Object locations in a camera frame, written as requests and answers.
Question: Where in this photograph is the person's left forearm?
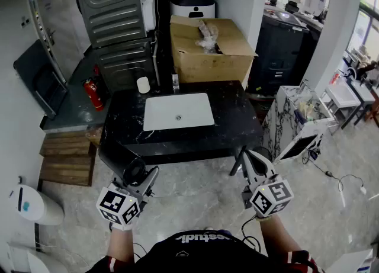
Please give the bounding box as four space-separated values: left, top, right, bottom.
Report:
105 226 136 266

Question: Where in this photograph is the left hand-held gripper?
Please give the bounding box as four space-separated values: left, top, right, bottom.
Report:
95 165 160 226

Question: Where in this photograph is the small grey metal laundry machine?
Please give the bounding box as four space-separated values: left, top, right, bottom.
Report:
91 37 160 95

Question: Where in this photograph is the brown cardboard box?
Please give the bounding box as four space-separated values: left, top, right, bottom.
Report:
169 14 259 88

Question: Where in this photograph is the white and black round bin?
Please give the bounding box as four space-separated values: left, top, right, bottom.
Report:
169 0 216 20

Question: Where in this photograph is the black folding chair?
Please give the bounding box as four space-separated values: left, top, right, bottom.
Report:
13 39 69 120

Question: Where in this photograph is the black cylindrical tube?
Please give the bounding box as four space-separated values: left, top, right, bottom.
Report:
98 143 147 187

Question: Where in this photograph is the white sink on metal stand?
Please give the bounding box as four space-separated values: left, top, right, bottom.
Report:
325 78 370 131

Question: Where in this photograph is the wooden pallet stack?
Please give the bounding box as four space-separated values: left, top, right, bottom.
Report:
37 156 96 188

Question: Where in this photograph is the white cylindrical cup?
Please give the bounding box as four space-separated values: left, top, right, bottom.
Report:
136 76 150 94

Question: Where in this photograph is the wooden step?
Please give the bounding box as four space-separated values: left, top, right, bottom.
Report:
39 131 98 158

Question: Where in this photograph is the grey metal door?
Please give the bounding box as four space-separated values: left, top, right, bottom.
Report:
25 0 89 86

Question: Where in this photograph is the clear plastic wrap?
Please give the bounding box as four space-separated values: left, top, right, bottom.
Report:
194 19 222 56

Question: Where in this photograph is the large red fire extinguisher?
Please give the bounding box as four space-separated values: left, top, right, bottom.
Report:
82 78 105 112

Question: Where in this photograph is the person's right forearm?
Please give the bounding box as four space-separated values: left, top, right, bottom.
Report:
259 216 300 260

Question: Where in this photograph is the window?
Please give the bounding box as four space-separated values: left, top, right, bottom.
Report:
345 0 379 63

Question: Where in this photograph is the white marble cabinet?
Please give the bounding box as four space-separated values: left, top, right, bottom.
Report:
261 84 339 163

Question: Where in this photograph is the white drain hose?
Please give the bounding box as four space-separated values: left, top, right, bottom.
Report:
152 37 161 86

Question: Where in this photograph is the white box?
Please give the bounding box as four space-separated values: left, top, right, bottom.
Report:
339 248 375 273

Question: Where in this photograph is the person's black shirt torso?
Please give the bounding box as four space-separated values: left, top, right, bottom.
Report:
85 229 322 273

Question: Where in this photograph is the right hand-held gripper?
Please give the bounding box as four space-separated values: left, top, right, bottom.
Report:
240 149 295 219

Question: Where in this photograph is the black marble sink counter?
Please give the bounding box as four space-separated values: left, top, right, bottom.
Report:
99 79 264 177

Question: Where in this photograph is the large grey metal laundry machine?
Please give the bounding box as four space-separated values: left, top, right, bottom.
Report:
73 0 157 49

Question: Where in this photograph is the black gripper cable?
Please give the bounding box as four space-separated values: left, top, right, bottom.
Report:
240 217 262 253

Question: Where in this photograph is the black floor cable with adapter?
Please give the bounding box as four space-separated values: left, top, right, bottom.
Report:
301 149 368 208

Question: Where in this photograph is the dark stone platform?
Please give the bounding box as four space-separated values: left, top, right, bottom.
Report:
40 49 113 134

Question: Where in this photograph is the white oval trash bin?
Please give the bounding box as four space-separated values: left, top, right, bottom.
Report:
8 184 65 226

